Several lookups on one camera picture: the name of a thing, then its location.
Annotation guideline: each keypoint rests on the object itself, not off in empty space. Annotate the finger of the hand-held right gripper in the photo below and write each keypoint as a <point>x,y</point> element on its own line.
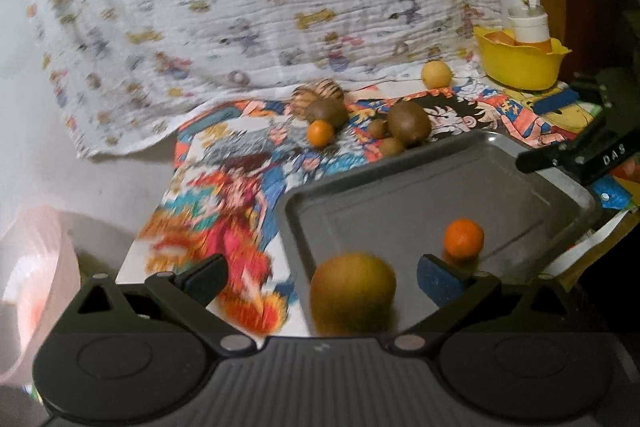
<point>555,100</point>
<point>545,158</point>

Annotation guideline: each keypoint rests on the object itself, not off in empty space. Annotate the pale pink plastic bag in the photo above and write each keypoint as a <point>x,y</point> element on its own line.
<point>35,287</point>

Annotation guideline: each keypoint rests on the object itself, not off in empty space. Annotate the orange peel piece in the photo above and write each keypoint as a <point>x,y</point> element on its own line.
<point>498,38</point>

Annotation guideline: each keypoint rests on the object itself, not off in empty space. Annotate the white vase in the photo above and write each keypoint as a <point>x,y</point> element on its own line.
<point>530,27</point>

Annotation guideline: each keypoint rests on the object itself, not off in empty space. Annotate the colourful cartoon printed mat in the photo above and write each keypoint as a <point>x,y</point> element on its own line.
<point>225,192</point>

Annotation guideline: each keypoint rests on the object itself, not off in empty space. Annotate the striped pepino melon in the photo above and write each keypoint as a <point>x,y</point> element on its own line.
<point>301,99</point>
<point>330,88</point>

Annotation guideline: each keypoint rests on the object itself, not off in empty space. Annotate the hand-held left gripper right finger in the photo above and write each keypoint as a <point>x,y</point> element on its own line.
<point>439,283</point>

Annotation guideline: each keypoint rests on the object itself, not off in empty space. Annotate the white cartoon printed blanket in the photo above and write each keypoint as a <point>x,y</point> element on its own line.
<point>250,7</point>

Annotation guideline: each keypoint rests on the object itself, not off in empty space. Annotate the round yellow fruit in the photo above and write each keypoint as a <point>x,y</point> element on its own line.
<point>436,74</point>

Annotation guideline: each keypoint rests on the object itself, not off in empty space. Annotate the yellow plastic bowl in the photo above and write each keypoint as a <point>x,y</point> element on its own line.
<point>520,67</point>

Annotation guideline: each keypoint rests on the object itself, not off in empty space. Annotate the very large brown kiwi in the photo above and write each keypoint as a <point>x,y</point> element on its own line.
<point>352,294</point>

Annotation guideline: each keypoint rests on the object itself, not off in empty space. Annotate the small brown kiwi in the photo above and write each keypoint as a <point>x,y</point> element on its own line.
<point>377,128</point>
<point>391,147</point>

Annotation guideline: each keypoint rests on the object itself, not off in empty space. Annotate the small orange mandarin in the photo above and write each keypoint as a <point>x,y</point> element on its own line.
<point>464,238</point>
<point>320,133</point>

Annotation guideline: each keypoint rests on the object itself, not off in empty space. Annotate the grey metal tray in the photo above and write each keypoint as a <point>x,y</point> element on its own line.
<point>400,207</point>

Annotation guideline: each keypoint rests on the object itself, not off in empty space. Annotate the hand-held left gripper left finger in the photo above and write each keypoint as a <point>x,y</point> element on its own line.
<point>206,281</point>

